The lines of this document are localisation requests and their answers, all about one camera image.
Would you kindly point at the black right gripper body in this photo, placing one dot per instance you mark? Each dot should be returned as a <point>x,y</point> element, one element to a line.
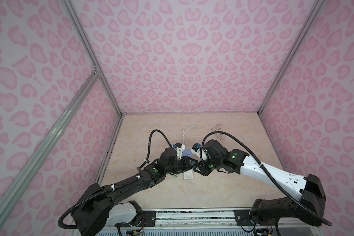
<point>202,164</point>

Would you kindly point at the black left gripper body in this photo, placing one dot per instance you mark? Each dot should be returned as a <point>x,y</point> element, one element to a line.
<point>175,169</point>

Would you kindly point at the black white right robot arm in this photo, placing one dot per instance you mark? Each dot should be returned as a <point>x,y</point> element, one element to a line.
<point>304,197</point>

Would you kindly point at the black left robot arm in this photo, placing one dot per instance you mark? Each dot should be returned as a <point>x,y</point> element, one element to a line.
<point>90,214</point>

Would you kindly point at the white plug adapter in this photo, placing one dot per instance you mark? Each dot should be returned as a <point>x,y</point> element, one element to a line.
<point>188,175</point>

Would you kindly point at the blue square power strip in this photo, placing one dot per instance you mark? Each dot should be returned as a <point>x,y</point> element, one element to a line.
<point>187,153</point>

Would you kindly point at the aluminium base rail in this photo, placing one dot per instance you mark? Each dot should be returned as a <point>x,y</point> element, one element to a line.
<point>129,220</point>

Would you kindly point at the left aluminium frame beam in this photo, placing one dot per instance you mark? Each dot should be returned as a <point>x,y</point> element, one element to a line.
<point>22,181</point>

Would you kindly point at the right aluminium corner post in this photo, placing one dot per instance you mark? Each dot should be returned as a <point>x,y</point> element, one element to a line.
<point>312,16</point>

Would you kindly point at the aluminium corner post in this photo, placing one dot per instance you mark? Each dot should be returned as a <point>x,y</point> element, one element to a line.
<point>77,25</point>
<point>312,16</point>

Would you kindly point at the left aluminium corner post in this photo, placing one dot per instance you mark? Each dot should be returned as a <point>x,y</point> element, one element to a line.
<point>77,25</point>

